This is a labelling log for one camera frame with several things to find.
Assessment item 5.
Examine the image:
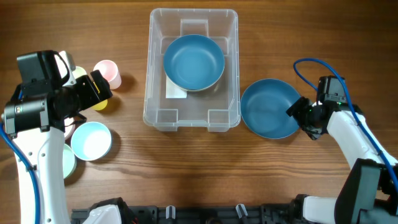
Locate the white label in container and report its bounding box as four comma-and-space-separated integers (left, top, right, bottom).
165, 77, 187, 99

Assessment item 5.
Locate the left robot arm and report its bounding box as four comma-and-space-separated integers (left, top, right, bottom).
1, 50, 113, 223

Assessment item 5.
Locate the pink small bowl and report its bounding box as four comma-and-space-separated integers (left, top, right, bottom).
64, 118, 75, 140

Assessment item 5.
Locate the pink cup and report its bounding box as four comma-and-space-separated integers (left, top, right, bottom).
93, 60, 122, 90

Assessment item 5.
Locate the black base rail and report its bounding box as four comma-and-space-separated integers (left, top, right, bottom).
70, 203, 299, 224

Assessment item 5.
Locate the pale green cup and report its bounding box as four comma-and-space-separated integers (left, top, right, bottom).
72, 66, 87, 79

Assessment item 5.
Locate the clear plastic storage container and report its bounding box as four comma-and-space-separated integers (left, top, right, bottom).
143, 8, 241, 132

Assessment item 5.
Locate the yellow cup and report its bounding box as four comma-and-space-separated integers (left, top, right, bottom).
91, 82, 108, 111

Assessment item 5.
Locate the right blue cable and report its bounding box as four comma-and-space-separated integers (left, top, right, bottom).
292, 58, 398, 194

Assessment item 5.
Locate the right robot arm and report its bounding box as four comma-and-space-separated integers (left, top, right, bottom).
286, 97, 397, 223

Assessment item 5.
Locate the left blue cable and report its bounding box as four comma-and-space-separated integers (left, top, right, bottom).
0, 90, 42, 224

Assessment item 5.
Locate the mint green small bowl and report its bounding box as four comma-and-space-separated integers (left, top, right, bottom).
62, 144, 77, 179

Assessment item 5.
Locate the blue cable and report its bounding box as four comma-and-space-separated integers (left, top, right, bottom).
0, 90, 42, 224
292, 58, 398, 194

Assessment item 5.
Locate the dark blue bowl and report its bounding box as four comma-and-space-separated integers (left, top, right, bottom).
241, 78, 300, 139
163, 34, 225, 75

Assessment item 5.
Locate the light blue small bowl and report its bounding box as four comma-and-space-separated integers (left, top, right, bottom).
70, 121, 112, 161

